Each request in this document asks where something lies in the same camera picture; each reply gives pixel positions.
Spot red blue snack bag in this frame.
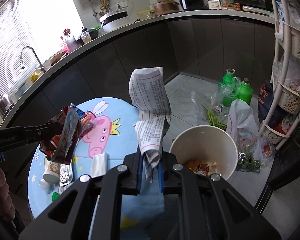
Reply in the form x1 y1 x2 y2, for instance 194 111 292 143
39 104 83 165

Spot printed paper leaflet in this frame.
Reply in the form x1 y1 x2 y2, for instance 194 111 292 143
129 67 171 181

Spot white round trash bin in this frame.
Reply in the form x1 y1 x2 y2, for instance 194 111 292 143
169 125 238 180

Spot chrome kitchen faucet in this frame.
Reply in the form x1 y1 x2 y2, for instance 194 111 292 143
20 46 46 73

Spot dark kitchen counter cabinets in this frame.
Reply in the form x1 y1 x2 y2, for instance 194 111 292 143
0 10 275 128

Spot person's left hand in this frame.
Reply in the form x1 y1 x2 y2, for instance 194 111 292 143
0 168 15 222

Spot white folded plastic wrapper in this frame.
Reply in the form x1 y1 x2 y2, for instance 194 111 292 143
90 153 108 178

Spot orange snack wrapper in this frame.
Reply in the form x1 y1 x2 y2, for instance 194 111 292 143
185 160 216 177

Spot light blue cartoon tablecloth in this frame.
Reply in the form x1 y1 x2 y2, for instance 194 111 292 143
27 98 164 239

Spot white printed paper cup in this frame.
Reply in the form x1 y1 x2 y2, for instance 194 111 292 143
43 157 61 184

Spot silver foil wrapper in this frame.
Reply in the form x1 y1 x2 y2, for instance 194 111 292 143
59 164 73 186

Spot green bottle cap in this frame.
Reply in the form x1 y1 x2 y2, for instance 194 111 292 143
51 192 60 202

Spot clear bag of green beans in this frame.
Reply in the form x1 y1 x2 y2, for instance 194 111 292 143
191 90 229 131

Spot white plastic shopping bag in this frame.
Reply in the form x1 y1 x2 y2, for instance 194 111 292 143
226 99 258 142

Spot clear bag of leafy greens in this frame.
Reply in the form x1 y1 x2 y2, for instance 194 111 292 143
236 139 275 173

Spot left green plastic bottle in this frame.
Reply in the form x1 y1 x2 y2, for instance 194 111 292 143
218 68 237 107

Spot green plastic bottle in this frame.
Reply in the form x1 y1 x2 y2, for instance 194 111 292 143
218 68 237 107
237 78 253 105

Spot right green plastic bottle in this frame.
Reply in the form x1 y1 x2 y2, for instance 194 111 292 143
237 78 253 105

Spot glass jar red lid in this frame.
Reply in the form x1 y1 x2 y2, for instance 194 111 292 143
63 28 77 52

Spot dark blue shopping bag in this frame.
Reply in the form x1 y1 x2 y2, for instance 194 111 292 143
257 80 274 123

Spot white rice cooker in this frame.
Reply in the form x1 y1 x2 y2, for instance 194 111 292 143
100 10 130 33

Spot white tiered storage rack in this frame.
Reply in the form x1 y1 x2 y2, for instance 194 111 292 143
259 0 300 149

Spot copper cooking pot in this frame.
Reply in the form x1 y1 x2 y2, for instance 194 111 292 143
153 0 180 16

